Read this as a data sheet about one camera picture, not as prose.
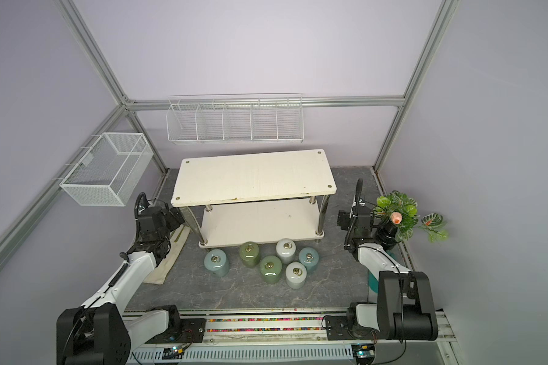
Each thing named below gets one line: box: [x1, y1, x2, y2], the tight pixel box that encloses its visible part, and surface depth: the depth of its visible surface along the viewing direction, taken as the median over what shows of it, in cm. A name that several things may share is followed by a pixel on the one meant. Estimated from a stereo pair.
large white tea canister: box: [285, 261, 308, 290], surface depth 80 cm
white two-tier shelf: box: [170, 149, 338, 248], surface depth 77 cm
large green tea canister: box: [238, 241, 261, 269], surface depth 86 cm
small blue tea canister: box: [203, 248, 231, 278], surface depth 82 cm
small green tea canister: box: [259, 255, 283, 285], surface depth 80 cm
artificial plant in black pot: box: [371, 190, 449, 251], surface depth 74 cm
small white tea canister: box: [275, 238, 297, 264], surface depth 86 cm
